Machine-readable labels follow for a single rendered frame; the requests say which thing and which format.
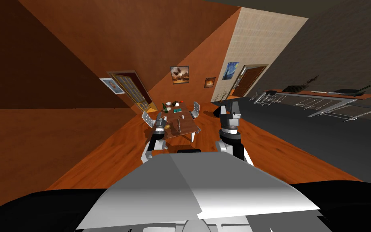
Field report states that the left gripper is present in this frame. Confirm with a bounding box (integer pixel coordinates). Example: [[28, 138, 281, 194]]
[[153, 114, 168, 133]]

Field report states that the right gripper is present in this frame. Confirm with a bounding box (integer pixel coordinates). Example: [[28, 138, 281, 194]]
[[220, 101, 242, 131]]

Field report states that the white perforated chair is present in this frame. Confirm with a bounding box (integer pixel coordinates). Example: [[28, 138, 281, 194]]
[[189, 101, 201, 120], [141, 111, 157, 130]]

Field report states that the bare twig potted plant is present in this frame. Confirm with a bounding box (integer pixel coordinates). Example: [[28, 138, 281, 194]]
[[214, 89, 231, 104]]

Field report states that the brown wooden dining table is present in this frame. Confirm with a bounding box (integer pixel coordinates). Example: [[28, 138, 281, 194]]
[[146, 101, 202, 143]]

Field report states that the dark brown door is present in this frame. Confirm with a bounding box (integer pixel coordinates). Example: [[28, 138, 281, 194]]
[[233, 64, 269, 98]]

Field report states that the blue night sky picture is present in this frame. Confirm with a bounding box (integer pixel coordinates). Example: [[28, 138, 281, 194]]
[[221, 61, 240, 81]]

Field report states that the glass paned wooden door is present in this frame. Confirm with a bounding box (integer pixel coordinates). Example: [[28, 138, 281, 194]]
[[107, 70, 158, 113]]

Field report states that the brown landscape picture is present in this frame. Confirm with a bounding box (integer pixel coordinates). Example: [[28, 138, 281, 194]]
[[170, 66, 190, 85]]

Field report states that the framed portrait picture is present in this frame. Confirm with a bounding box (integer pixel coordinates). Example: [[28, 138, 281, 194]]
[[99, 77, 126, 95]]

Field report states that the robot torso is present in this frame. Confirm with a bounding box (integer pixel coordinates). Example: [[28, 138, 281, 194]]
[[75, 149, 333, 232]]

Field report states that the long orange top desk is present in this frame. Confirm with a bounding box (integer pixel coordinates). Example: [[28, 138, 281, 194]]
[[251, 75, 371, 122]]

